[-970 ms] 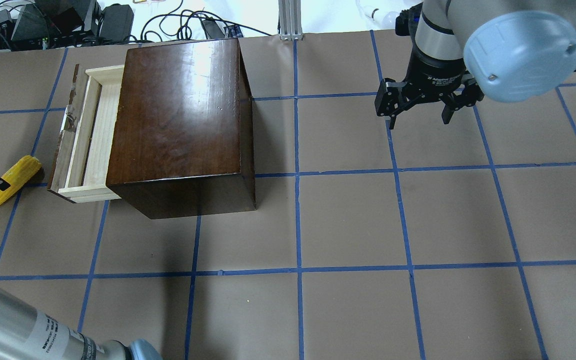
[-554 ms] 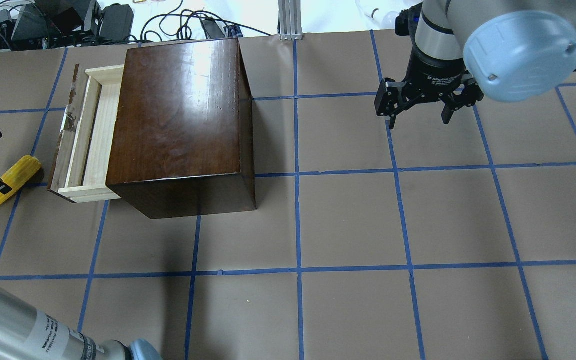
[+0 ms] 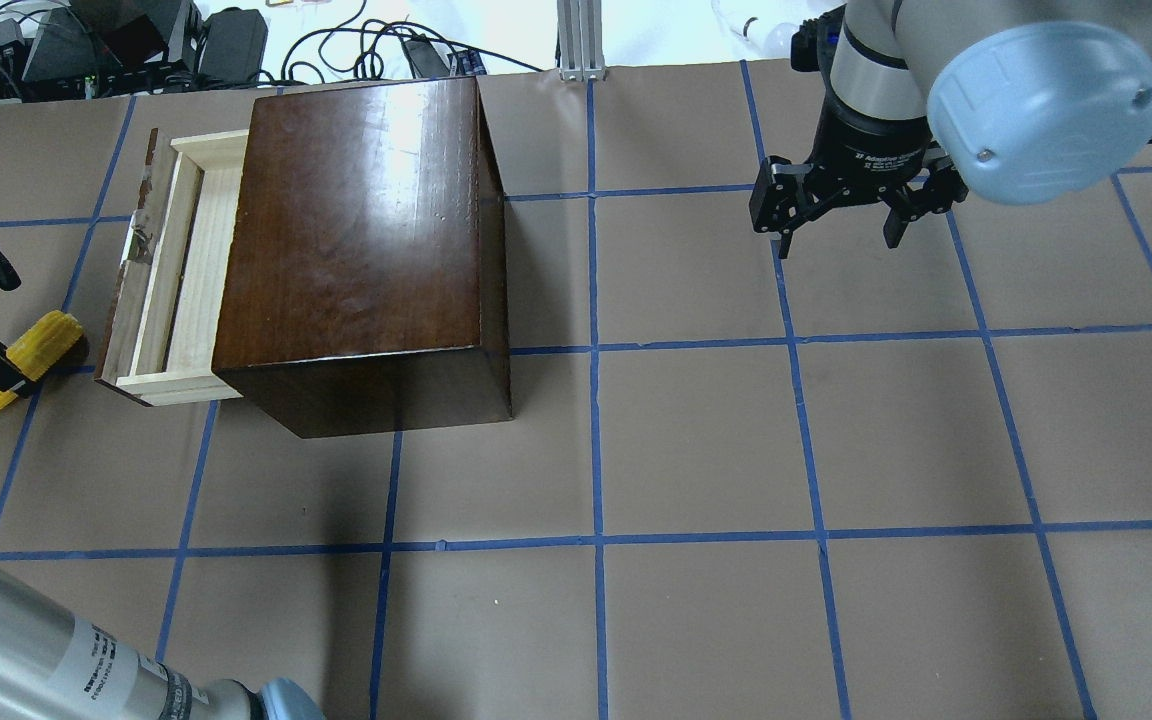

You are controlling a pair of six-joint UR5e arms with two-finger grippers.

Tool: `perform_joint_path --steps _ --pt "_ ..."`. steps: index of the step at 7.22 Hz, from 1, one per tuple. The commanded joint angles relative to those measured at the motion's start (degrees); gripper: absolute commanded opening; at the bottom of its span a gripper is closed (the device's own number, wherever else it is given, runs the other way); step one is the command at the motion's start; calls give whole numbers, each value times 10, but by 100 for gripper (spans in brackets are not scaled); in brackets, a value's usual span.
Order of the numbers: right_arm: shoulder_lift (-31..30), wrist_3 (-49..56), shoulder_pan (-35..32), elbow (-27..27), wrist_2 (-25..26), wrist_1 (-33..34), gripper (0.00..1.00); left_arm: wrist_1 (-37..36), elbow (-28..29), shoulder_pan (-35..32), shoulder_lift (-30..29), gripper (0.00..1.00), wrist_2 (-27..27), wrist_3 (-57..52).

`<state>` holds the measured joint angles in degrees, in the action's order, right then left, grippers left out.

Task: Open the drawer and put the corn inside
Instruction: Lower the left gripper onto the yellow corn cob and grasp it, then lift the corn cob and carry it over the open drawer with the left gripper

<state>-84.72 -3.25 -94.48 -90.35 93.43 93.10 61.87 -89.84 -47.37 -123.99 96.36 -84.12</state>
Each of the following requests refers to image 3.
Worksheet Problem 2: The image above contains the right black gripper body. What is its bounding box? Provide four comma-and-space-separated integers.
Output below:
801, 105, 932, 206

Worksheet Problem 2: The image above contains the yellow corn cob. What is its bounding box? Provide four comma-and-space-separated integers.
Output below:
0, 310, 84, 411

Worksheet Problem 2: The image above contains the light wood drawer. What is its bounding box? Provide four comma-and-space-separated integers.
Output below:
93, 129, 250, 407

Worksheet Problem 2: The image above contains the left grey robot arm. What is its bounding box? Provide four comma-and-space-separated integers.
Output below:
0, 311, 323, 719

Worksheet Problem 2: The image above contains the dark wooden drawer cabinet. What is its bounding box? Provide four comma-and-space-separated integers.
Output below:
211, 77, 513, 439

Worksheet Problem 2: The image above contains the aluminium frame post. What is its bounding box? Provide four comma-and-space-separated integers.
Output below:
556, 0, 605, 83

